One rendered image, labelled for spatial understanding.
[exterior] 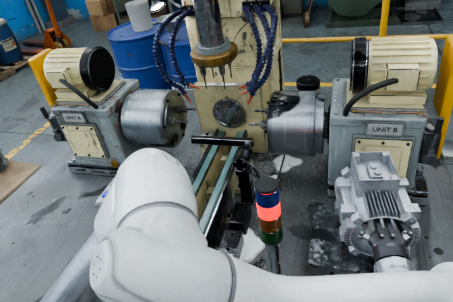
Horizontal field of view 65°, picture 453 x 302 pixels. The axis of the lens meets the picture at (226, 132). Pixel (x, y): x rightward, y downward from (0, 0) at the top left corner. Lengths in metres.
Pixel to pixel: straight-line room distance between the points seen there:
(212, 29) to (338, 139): 0.58
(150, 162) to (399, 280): 0.45
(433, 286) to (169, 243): 0.43
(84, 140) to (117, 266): 1.22
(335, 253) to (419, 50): 0.65
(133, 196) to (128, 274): 0.14
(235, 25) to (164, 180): 1.03
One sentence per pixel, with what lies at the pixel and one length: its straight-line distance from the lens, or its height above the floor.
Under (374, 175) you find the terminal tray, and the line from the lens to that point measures 1.04.
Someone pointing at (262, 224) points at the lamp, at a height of 1.10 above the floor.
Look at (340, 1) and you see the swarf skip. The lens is 5.40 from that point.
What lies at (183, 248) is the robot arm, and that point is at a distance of 0.51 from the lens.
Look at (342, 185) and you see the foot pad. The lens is 1.08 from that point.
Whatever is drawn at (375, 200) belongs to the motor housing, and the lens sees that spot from 1.02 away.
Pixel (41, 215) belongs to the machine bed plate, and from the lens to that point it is 1.72.
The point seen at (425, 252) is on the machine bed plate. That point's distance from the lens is 1.33.
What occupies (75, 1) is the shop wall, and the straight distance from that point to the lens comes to 8.42.
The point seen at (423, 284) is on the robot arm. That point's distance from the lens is 0.70.
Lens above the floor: 1.81
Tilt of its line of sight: 34 degrees down
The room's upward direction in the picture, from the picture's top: 9 degrees counter-clockwise
